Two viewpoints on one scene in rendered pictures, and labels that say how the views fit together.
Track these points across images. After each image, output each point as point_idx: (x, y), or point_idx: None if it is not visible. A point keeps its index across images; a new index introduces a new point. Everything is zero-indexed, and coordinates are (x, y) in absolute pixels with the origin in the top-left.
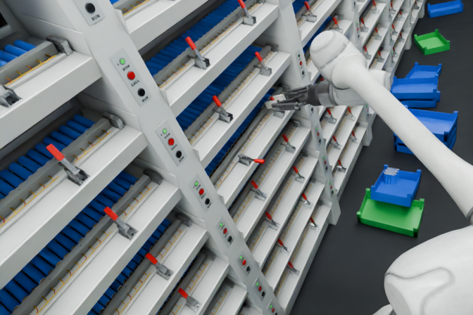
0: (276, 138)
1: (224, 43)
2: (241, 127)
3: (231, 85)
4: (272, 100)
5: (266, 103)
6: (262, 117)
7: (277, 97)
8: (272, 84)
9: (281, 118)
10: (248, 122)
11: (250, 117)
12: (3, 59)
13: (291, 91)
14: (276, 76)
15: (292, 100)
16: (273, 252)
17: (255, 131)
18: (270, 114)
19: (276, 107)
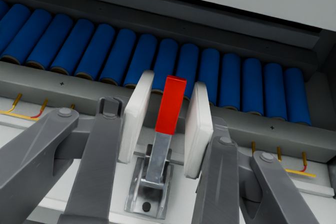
0: (35, 221)
1: None
2: (8, 45)
3: None
4: (141, 90)
5: (141, 76)
6: (95, 109)
7: (194, 115)
8: None
9: (124, 208)
10: (38, 58)
11: (79, 65)
12: None
13: (263, 181)
14: None
15: (65, 211)
16: None
17: (11, 107)
18: (145, 145)
19: (152, 147)
